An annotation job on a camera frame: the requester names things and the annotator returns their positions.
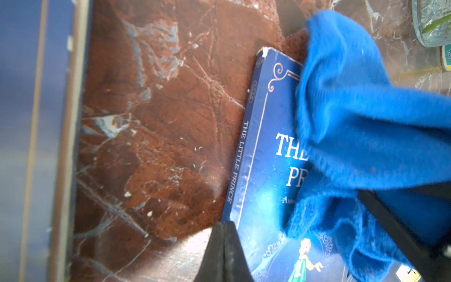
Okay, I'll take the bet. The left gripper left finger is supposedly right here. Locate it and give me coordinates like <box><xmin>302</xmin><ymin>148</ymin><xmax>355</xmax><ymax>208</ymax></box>
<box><xmin>194</xmin><ymin>221</ymin><xmax>253</xmax><ymax>282</ymax></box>

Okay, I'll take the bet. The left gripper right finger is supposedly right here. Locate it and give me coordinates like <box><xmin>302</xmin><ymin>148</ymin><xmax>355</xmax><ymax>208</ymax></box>
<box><xmin>357</xmin><ymin>189</ymin><xmax>451</xmax><ymax>282</ymax></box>

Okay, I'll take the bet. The blue Little Prince book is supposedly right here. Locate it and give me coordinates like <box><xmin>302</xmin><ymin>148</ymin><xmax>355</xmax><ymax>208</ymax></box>
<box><xmin>222</xmin><ymin>47</ymin><xmax>353</xmax><ymax>282</ymax></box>

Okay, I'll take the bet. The blue cleaning cloth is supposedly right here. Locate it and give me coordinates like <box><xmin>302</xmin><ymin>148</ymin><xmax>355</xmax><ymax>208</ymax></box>
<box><xmin>284</xmin><ymin>10</ymin><xmax>451</xmax><ymax>282</ymax></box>

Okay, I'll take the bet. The blue landscape cover book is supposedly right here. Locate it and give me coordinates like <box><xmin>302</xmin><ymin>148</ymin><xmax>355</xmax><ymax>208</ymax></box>
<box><xmin>1</xmin><ymin>1</ymin><xmax>93</xmax><ymax>282</ymax></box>

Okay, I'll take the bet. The green labelled tin can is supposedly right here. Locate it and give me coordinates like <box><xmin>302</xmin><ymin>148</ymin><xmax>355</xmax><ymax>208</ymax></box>
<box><xmin>440</xmin><ymin>44</ymin><xmax>451</xmax><ymax>72</ymax></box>

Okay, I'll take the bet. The glass vase with flowers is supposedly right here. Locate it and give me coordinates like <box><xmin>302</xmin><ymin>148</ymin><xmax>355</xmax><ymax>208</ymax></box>
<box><xmin>411</xmin><ymin>0</ymin><xmax>451</xmax><ymax>48</ymax></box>

